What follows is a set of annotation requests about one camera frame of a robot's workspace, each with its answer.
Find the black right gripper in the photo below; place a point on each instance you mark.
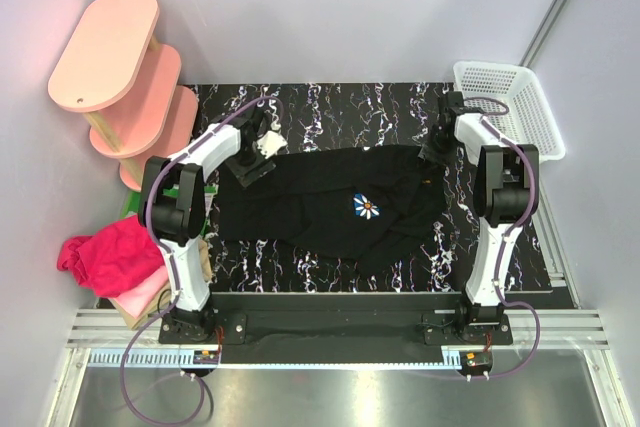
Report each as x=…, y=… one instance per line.
x=428, y=153

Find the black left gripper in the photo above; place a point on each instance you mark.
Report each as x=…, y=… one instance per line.
x=247, y=175

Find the black t shirt flower print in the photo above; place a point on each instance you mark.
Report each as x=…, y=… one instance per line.
x=374, y=206

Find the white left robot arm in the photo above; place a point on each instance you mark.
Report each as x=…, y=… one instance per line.
x=172, y=199

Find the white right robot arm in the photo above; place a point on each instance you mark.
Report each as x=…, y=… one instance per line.
x=505, y=195

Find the white plastic basket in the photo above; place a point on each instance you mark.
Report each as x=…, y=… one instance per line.
x=514, y=101

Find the beige t shirt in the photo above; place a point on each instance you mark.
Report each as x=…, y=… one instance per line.
x=205, y=260

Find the green plastic folder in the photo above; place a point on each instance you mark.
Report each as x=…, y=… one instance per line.
x=131, y=205

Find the magenta red t shirt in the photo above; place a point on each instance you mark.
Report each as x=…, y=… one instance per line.
x=112, y=261

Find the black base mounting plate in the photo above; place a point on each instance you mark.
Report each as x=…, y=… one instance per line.
x=327, y=330

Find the pink three-tier shelf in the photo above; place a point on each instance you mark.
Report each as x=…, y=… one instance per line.
x=125, y=83

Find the light pink t shirt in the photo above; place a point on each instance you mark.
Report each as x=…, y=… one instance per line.
x=134, y=301

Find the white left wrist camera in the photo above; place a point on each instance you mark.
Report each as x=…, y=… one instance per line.
x=272, y=141

